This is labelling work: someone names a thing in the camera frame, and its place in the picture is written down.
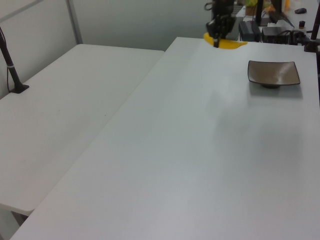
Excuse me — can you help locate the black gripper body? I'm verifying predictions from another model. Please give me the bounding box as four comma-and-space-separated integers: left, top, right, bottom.
204, 0, 237, 29

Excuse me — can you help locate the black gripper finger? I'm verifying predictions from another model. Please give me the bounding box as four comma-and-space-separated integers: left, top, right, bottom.
220, 16, 237, 40
205, 20, 221, 49

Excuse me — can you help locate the yellow banana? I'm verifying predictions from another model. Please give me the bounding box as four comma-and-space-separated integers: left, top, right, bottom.
202, 32, 249, 51

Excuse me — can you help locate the brown square ceramic plate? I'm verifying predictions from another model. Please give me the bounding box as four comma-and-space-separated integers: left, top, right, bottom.
247, 59, 302, 90

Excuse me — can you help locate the black electronics box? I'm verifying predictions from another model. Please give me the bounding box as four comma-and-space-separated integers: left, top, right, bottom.
238, 20, 262, 42

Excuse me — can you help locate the black monitor stand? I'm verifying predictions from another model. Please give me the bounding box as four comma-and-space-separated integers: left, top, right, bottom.
254, 0, 268, 27

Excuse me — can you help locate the black controller box with cables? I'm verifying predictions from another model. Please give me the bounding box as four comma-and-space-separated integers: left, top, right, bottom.
261, 25, 305, 46

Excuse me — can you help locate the black camera stand with red pole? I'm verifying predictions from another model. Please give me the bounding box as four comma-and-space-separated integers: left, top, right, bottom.
303, 0, 320, 53

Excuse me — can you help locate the grey partition post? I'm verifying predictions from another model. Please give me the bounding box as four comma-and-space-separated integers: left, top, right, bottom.
66, 0, 84, 46

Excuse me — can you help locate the black camera stand with white band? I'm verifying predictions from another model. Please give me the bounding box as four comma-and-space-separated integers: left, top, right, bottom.
0, 25, 30, 95

